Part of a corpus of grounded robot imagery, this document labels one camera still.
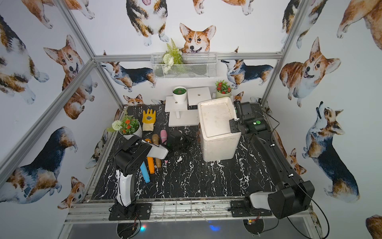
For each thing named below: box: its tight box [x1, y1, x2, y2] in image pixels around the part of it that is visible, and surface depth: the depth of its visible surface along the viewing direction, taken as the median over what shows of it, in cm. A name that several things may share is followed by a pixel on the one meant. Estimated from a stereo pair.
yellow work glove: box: [142, 108, 157, 132], surface depth 112 cm
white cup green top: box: [172, 85, 188, 103], surface depth 100 cm
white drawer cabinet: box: [197, 96, 242, 163], surface depth 83 cm
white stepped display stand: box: [164, 86, 212, 127], surface depth 105 cm
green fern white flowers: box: [160, 37, 184, 75], surface depth 84 cm
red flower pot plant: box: [214, 79, 233, 99], surface depth 97 cm
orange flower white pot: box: [106, 115, 143, 141], surface depth 92 cm
